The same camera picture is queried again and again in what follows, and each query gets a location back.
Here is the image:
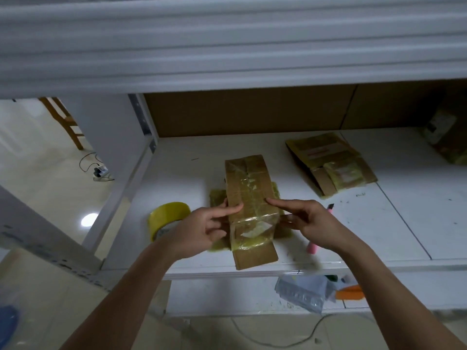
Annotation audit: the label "person's left forearm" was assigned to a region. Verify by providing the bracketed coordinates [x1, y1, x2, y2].
[60, 240, 180, 350]

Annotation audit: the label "orange plastic object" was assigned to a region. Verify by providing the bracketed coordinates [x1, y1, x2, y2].
[336, 284, 366, 301]

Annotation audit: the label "boxes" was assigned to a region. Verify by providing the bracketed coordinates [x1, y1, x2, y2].
[423, 105, 467, 166]

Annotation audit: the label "person's right hand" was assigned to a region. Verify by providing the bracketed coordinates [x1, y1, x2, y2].
[265, 196, 362, 254]

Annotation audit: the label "person's left hand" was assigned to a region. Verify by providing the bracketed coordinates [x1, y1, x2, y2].
[162, 201, 245, 261]

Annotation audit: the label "wooden chair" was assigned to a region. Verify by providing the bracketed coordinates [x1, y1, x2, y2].
[38, 97, 86, 151]

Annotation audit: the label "pink utility knife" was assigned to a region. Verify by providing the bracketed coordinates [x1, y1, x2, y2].
[306, 203, 335, 255]

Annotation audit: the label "person's right forearm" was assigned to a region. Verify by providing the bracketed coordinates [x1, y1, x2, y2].
[339, 235, 467, 350]

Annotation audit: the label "blue round object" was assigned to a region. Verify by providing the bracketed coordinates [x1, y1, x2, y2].
[0, 305, 20, 349]

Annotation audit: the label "yellow tape roll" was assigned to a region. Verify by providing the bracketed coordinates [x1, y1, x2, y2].
[148, 201, 192, 242]

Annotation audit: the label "small taped carton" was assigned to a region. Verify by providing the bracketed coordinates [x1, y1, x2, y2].
[285, 132, 379, 198]

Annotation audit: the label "clear taped brown cardboard box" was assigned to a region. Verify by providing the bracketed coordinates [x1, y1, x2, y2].
[209, 154, 286, 271]

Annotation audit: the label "white metal shelf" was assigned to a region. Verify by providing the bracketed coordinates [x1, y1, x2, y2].
[0, 0, 467, 318]

